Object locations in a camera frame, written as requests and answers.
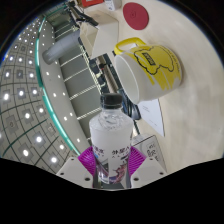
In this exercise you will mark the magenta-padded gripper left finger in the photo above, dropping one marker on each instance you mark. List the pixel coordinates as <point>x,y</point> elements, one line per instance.
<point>87,160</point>

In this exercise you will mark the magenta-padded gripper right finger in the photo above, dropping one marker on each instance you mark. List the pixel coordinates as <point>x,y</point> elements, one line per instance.
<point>136,160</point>

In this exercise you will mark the clear black-capped water bottle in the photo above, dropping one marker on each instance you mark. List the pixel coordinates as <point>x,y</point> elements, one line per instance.
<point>111,136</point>

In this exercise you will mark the white paper ream box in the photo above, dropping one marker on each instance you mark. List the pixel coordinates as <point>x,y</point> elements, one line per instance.
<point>153,150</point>

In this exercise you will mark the white printed paper sheet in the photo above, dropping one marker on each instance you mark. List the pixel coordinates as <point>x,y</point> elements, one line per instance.
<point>153,115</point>

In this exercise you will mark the group of ceiling lights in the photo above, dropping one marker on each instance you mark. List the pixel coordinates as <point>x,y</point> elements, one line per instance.
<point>26,115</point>

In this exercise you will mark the long curved conference desk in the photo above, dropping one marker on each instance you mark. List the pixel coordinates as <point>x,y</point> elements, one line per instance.
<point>110,78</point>

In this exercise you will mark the white mug with yellow print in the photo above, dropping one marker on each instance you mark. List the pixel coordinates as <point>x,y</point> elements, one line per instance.
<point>156,73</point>

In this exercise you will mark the flat round red coaster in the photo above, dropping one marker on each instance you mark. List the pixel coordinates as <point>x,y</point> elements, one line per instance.
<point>135,15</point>

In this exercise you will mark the black clip in organizer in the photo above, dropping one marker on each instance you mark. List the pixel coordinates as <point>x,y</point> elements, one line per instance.
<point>83,15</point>

